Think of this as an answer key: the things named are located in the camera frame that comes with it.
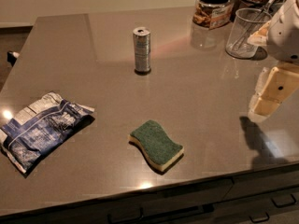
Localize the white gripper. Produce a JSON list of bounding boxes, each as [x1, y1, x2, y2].
[[248, 0, 299, 123]]

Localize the green and yellow sponge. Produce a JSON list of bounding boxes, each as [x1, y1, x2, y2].
[[129, 120, 184, 173]]

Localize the blue chip bag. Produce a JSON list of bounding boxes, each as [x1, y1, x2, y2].
[[0, 91, 94, 174]]

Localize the metal whisk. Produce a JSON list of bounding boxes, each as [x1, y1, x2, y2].
[[232, 0, 276, 50]]

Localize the glass jar with black lid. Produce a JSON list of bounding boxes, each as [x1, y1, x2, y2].
[[192, 0, 233, 30]]

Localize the silver drink can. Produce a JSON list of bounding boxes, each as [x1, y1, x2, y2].
[[133, 27, 151, 74]]

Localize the dark object at left edge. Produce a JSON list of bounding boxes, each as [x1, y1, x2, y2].
[[7, 51, 20, 65]]

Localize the black drawer handle right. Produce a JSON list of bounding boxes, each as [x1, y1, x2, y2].
[[271, 194, 297, 208]]

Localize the black drawer handle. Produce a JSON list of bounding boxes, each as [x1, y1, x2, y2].
[[107, 208, 144, 224], [249, 213, 270, 224], [271, 194, 297, 208]]

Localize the black drawer handle middle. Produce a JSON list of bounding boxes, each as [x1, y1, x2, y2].
[[249, 213, 270, 224]]

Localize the black drawer handle left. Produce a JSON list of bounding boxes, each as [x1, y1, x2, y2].
[[107, 208, 144, 224]]

